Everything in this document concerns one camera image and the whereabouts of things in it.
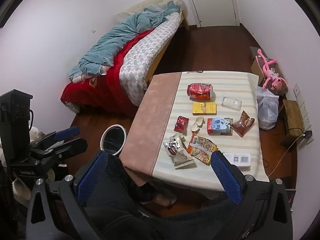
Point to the person's foot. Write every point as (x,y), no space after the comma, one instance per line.
(163,200)

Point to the cream pillow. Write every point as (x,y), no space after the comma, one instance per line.
(150,2)

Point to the blue milk carton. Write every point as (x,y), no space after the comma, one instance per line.
(218,125)

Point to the person's black pants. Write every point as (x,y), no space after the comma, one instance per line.
(120,200)

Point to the orange snack wrapper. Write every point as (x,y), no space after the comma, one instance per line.
(201,150)

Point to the teal duvet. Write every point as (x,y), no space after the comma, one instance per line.
(120,35)

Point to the black charger plug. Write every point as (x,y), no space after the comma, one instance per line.
(307,134)

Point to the white power strip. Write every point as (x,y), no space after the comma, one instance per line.
(302,107)

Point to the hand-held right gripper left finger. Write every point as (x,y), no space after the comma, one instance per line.
(91,177)

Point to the white fluffy cloth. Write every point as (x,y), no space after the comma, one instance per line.
(20,190)

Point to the striped pink tablecloth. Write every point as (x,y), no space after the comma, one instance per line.
(155,110)

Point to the pink white cloth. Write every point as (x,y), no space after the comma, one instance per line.
(80,78)

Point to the clear plastic container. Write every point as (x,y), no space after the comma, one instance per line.
(231,103)

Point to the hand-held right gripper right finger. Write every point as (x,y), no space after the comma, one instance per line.
(225,177)

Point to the brown snack packet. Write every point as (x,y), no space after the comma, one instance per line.
(241,126)

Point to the white plastic bag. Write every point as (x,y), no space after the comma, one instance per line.
(267,110)

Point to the white door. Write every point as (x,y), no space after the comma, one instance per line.
(212,0)

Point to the yellow cardboard box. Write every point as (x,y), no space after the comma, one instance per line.
(204,108)

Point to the wooden bed frame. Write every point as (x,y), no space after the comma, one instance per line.
(158,55)

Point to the red blanket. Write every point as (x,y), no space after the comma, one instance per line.
(105,90)

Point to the white black snack wrapper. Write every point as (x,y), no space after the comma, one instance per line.
(178,152)

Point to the pink plush toy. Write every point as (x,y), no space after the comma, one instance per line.
(271,76)

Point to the beige wrapped snack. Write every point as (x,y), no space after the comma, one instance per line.
(197,124)

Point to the white barcode box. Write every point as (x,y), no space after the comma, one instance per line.
(240,159)

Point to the red soda can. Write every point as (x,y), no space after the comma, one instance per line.
(200,91)

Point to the red snack packet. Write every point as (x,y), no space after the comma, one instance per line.
(181,123)

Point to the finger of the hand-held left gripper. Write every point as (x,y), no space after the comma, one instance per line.
(76,148)
(67,132)

